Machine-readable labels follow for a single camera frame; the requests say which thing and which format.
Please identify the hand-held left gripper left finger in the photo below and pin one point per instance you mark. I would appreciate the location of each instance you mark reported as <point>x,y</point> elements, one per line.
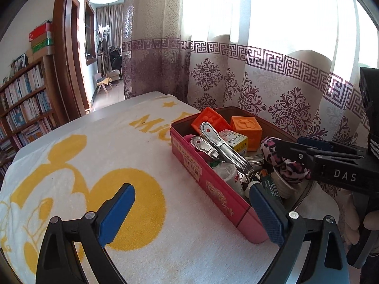
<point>118,213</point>

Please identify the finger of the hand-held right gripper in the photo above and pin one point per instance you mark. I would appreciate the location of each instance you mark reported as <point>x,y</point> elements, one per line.
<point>314,143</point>
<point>296,151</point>

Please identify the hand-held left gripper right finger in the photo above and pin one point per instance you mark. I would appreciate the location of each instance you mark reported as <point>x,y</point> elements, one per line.
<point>268,216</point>

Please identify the green pen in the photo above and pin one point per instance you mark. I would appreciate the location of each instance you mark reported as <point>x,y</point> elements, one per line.
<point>269,186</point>

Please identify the white gauze packet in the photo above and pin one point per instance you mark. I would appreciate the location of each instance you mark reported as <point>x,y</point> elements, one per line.
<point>228,174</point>

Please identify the yellow medicine box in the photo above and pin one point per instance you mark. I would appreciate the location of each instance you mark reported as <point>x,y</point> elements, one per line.
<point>237,142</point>

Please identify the orange patterned cube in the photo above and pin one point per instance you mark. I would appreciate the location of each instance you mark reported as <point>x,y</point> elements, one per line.
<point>207,119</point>

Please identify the person's right hand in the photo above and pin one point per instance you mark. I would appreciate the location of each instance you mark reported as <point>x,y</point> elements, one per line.
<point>352,222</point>

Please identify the orange letter cube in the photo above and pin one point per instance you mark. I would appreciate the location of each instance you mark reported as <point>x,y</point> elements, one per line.
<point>245,136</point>

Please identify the white and yellow printed towel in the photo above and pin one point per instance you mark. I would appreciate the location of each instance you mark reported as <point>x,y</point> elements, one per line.
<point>88,159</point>

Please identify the cream patterned curtain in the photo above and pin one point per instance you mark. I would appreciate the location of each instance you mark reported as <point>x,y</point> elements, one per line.
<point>266,88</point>

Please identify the pink rubber toy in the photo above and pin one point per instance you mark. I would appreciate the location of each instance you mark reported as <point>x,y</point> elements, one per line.
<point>189,139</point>

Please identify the small wooden stool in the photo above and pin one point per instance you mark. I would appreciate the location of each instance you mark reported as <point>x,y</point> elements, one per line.
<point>104,85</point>

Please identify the wooden bookshelf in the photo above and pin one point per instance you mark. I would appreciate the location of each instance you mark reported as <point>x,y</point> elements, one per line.
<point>50,94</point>

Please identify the beige armchair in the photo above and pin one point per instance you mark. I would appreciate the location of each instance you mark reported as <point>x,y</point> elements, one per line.
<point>114,75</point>

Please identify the rows of books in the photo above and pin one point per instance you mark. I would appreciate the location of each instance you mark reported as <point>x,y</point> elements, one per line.
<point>26,109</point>

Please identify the brown sheer curtain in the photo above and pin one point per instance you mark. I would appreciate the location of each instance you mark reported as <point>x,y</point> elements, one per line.
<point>148,65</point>

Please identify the dark clothes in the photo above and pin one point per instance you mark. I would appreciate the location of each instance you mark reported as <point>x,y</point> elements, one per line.
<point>115,57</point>

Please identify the coat rack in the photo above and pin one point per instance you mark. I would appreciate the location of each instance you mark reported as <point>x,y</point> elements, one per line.
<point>103,47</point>

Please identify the cardboard box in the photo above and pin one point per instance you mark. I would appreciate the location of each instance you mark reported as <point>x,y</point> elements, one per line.
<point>41,54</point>

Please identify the green gift box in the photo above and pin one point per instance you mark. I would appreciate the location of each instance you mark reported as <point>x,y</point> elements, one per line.
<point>43,46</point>

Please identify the wooden framed window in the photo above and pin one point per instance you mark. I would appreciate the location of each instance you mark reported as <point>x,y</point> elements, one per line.
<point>89,29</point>

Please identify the tan box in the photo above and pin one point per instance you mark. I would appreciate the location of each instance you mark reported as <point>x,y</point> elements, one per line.
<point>41,40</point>

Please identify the grey curtain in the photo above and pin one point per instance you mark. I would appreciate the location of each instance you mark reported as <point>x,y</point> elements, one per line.
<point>112,23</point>

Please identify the red gift box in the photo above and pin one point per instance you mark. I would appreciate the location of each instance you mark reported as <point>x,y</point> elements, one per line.
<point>41,32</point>

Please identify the wooden door frame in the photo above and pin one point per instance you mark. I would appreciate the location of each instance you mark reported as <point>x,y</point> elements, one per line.
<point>66,65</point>

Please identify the picture frame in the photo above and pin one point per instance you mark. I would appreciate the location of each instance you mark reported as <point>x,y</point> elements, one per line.
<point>19,64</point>

